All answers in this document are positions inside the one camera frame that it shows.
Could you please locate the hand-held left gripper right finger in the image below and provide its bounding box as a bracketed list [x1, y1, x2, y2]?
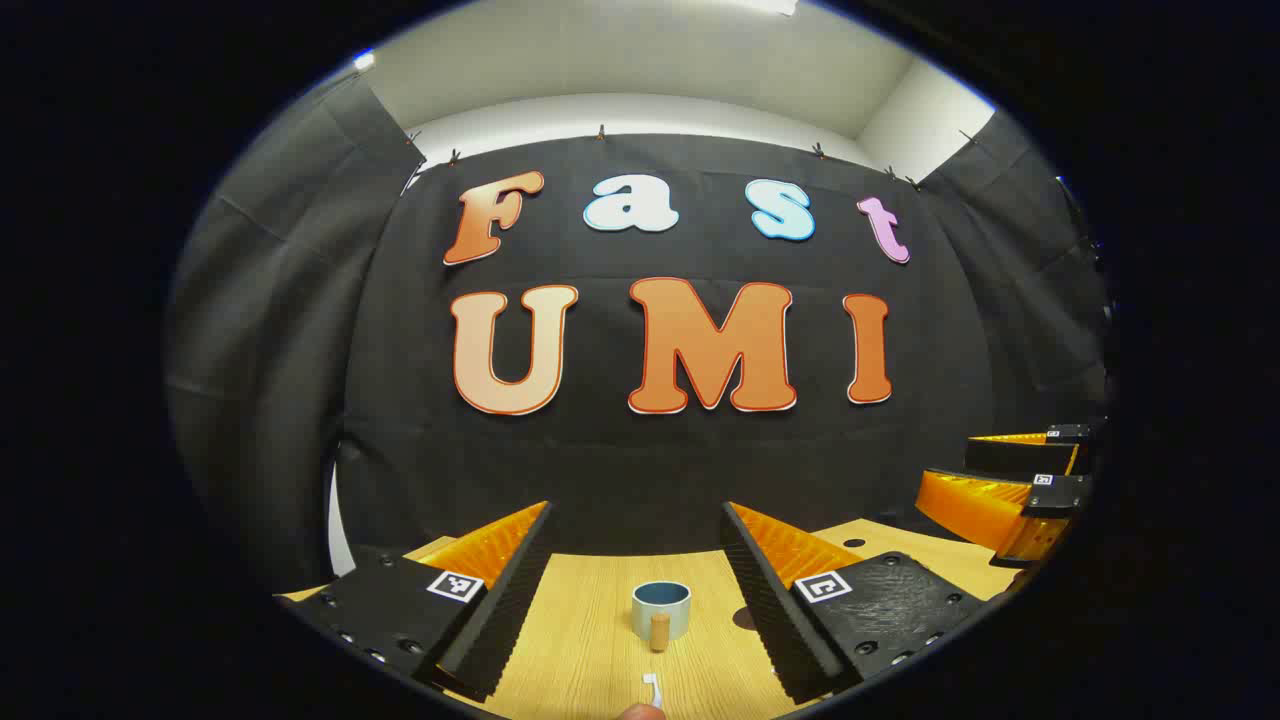
[720, 502, 986, 706]

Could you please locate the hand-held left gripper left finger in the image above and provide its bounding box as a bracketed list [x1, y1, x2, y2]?
[275, 500, 556, 704]

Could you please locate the pale blue cup wooden handle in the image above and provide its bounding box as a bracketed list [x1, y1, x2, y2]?
[631, 581, 693, 654]

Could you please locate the wooden desktop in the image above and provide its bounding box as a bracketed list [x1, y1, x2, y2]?
[280, 518, 1031, 720]

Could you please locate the black backdrop cloth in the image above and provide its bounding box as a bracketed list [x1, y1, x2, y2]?
[335, 133, 1001, 561]

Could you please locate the dark side curtain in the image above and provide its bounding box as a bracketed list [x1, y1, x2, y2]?
[918, 108, 1113, 441]
[165, 70, 431, 601]

